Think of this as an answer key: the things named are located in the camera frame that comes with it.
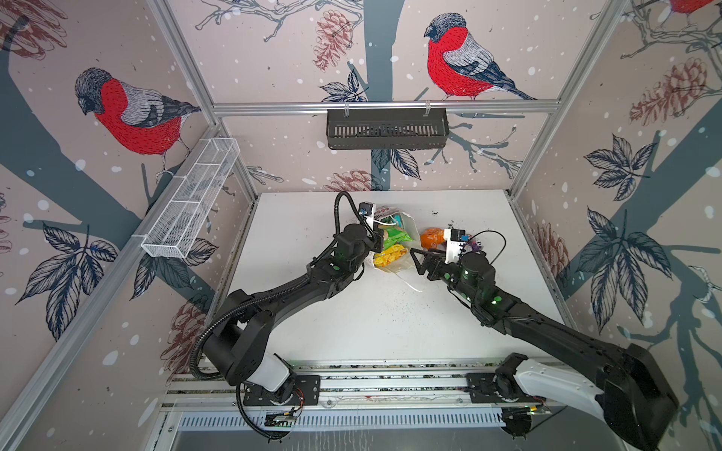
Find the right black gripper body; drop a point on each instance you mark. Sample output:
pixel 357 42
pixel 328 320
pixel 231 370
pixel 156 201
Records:
pixel 450 273

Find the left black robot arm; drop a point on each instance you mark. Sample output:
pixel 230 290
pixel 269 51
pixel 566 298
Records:
pixel 234 344

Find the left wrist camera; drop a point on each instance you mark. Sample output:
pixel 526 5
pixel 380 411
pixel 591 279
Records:
pixel 367 210

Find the aluminium mounting rail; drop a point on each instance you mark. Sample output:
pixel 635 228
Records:
pixel 355 385

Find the black hanging wire basket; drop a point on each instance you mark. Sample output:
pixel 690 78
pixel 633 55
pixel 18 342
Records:
pixel 387 129

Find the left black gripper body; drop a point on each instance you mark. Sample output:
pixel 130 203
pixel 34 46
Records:
pixel 375 242

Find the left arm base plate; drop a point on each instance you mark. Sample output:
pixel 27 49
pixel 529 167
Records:
pixel 296 391

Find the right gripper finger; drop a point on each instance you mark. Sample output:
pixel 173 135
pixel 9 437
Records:
pixel 420 256
pixel 422 267

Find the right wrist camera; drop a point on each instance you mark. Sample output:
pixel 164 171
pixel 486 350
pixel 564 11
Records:
pixel 455 243

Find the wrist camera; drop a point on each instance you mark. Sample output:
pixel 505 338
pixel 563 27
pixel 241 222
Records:
pixel 455 243
pixel 367 210

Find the white printed paper bag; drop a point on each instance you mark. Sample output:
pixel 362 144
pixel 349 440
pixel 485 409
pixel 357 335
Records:
pixel 403 267

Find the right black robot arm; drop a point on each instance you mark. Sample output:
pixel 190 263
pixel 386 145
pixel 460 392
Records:
pixel 623 387

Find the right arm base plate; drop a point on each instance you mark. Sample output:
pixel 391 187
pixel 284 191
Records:
pixel 489 388

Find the green chips bag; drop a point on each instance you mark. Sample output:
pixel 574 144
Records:
pixel 394 233

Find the yellow snack packet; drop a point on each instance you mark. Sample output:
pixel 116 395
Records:
pixel 390 255

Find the white mesh wall basket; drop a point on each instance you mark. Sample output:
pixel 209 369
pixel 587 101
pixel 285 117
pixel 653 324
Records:
pixel 182 219

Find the orange snack packet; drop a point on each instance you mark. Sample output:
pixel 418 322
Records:
pixel 433 238

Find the purple candy packet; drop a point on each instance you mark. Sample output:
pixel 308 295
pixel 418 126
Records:
pixel 471 245

